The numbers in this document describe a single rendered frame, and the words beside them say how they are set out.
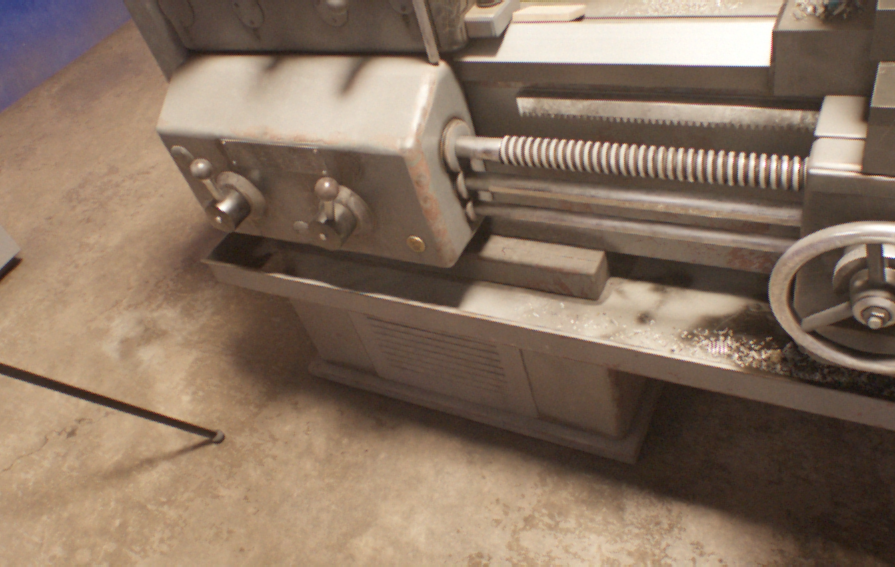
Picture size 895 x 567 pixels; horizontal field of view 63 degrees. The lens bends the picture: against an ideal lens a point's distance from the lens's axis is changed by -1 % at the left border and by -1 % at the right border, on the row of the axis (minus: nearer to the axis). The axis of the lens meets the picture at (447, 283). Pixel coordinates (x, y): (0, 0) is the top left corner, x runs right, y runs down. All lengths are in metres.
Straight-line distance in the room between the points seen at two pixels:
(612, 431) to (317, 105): 0.82
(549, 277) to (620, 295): 0.12
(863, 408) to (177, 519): 1.36
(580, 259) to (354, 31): 0.50
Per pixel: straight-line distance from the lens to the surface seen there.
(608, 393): 1.40
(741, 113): 0.99
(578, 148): 1.00
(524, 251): 1.26
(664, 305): 1.23
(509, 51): 1.05
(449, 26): 1.04
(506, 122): 1.13
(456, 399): 1.64
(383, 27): 1.09
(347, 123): 1.08
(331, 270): 1.47
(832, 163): 0.84
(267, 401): 1.88
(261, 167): 1.22
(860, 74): 0.93
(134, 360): 2.22
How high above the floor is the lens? 1.30
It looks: 42 degrees down
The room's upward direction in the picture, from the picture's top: 19 degrees counter-clockwise
